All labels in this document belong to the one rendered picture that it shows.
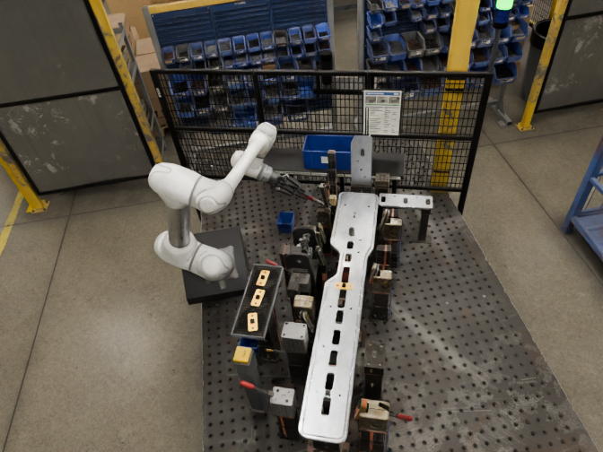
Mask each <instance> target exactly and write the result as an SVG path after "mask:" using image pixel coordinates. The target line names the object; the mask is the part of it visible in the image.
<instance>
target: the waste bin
mask: <svg viewBox="0 0 603 452"><path fill-rule="evenodd" d="M551 21H552V18H551V19H545V20H542V21H539V22H537V23H535V24H534V25H533V26H532V31H531V34H530V39H529V42H530V47H529V55H528V59H527V63H526V68H525V73H524V76H523V81H522V85H521V90H520V97H521V99H522V100H523V101H525V102H526V103H527V102H528V98H529V94H530V90H531V87H532V83H533V81H534V78H535V74H536V71H537V66H538V63H539V59H540V57H541V54H542V50H543V47H544V45H545V41H546V35H547V33H548V30H549V26H550V23H551Z"/></svg>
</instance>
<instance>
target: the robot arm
mask: <svg viewBox="0 0 603 452"><path fill-rule="evenodd" d="M276 133H277V132H276V128H275V127H274V126H272V125H271V124H269V123H267V122H265V123H262V124H260V125H259V126H258V127H257V129H256V130H255V131H254V132H253V134H252V136H251V137H250V139H249V145H248V147H247V149H246V150H245V152H244V151H236V152H235V153H234V154H233V155H232V158H231V165H232V166H233V169H232V170H231V172H230V173H229V174H228V176H227V177H226V178H225V179H222V180H218V181H215V180H212V179H210V178H206V177H204V176H202V175H199V174H198V173H196V172H195V171H193V170H191V169H187V168H184V167H182V166H180V165H177V164H173V163H159V164H156V165H155V166H154V167H153V169H152V170H151V172H150V175H149V177H148V183H149V186H150V188H151V189H152V190H153V191H154V192H155V193H157V194H158V196H159V197H160V198H161V199H162V201H163V202H164V203H165V204H166V213H167V223H168V231H165V232H163V233H161V234H160V235H159V236H158V237H157V239H156V241H155V242H154V251H155V253H156V254H157V256H158V257H159V258H160V259H162V260H163V261H165V262H167V263H169V264H171V265H175V266H176V267H179V268H181V269H184V270H188V271H190V272H192V273H194V274H197V275H199V276H201V277H203V278H205V283H207V284H209V283H212V282H217V281H218V282H219V284H220V286H221V289H224V288H225V280H226V279H231V278H232V279H237V278H238V277H239V275H238V273H237V270H236V265H235V261H234V255H233V246H229V247H227V248H220V249H216V248H212V247H209V246H207V245H204V244H202V243H199V242H198V241H197V240H196V239H195V237H194V235H193V234H192V232H191V231H190V206H192V207H194V208H197V209H198V210H199V211H201V212H202V213H206V214H214V213H219V212H220V211H221V210H223V209H224V208H225V207H226V206H227V205H228V204H229V203H230V201H231V200H232V197H233V193H234V190H235V188H236V187H237V186H238V185H239V183H240V181H241V180H242V178H243V176H244V175H246V176H248V177H251V178H255V179H257V180H259V181H261V182H263V183H266V182H267V184H269V185H271V186H275V191H276V192H280V193H283V194H285V195H288V196H291V197H293V196H298V197H301V198H303V199H304V200H306V201H307V200H308V198H306V197H304V196H303V195H306V196H308V197H310V195H311V192H309V191H307V190H306V189H304V188H302V187H301V183H300V182H298V181H297V180H295V179H294V178H292V177H291V176H289V174H288V173H286V174H285V175H280V174H279V173H278V172H276V171H274V170H273V169H272V168H271V167H269V166H267V165H266V164H265V163H263V160H264V158H265V157H266V155H267V154H268V152H269V151H270V149H271V147H272V145H273V143H274V141H275V138H276ZM291 187H293V188H295V189H297V191H295V190H293V189H292V188H291Z"/></svg>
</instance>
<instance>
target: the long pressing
mask: <svg viewBox="0 0 603 452"><path fill-rule="evenodd" d="M345 204H346V205H345ZM368 206H370V207H368ZM378 206H379V197H378V196H377V195H375V194H369V193H353V192H341V193H340V194H339V197H338V201H337V206H336V215H335V220H334V224H333V229H332V234H331V239H330V246H331V247H332V248H333V249H334V250H335V251H336V252H337V253H338V254H339V261H338V267H337V272H336V275H335V276H333V277H332V278H330V279H329V280H327V281H326V282H325V284H324V289H323V293H322V299H321V303H320V308H319V317H318V323H317V327H316V332H315V337H314V342H313V347H312V352H311V356H310V366H309V370H308V376H307V380H306V386H305V390H304V395H303V400H302V405H301V414H300V419H299V424H298V431H299V434H300V435H301V437H302V438H304V439H309V440H315V441H321V442H327V443H332V444H341V443H343V442H344V441H345V440H346V438H347V435H348V427H349V419H350V411H351V403H352V394H353V386H354V372H355V363H356V355H357V347H358V339H359V331H360V323H361V314H362V306H363V292H364V284H365V275H366V267H367V259H368V256H369V255H370V253H371V252H372V251H373V249H374V241H375V232H376V223H377V215H378ZM354 212H356V213H354ZM354 214H355V218H354ZM350 227H354V233H355V234H354V236H349V228H350ZM359 239H360V240H359ZM347 242H353V243H354V245H353V248H347ZM358 252H360V253H358ZM346 254H350V255H352V258H351V262H350V263H347V262H345V255H346ZM344 267H349V268H350V271H349V277H348V283H352V284H353V289H352V290H351V291H350V290H346V296H345V306H344V307H343V308H339V307H338V301H339V294H340V291H341V290H342V289H335V284H336V282H339V283H341V282H342V277H343V271H344ZM330 306H331V307H330ZM350 308H352V309H350ZM339 310H341V311H344V315H343V321H342V324H336V313H337V312H338V311H339ZM335 330H339V331H340V332H341V334H340V340H339V344H332V341H333V334H334V331H335ZM323 345H325V347H323ZM332 351H336V352H337V358H336V366H335V367H331V366H329V365H328V364H329V358H330V353H331V352H332ZM328 373H332V374H334V375H335V376H334V383H333V389H332V390H329V391H330V392H331V394H330V396H325V394H326V393H325V392H326V389H325V386H326V381H327V374H328ZM316 391H317V393H316ZM339 395H341V396H339ZM324 397H326V398H330V399H331V402H330V408H329V415H322V414H321V410H322V405H323V399H324Z"/></svg>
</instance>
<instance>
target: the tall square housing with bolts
mask: <svg viewBox="0 0 603 452"><path fill-rule="evenodd" d="M281 337H282V341H283V346H284V351H285V352H286V353H285V355H286V359H287V357H288V359H287V363H288V367H289V371H290V373H289V374H290V375H289V378H290V380H291V383H294V384H296V385H297V384H300V386H304V387H305V385H306V380H307V376H308V370H309V366H310V353H309V349H308V342H309V335H308V328H307V325H306V324H302V323H294V322H284V327H283V331H282V335H281ZM288 352H292V353H288ZM288 361H289V362H288Z"/></svg>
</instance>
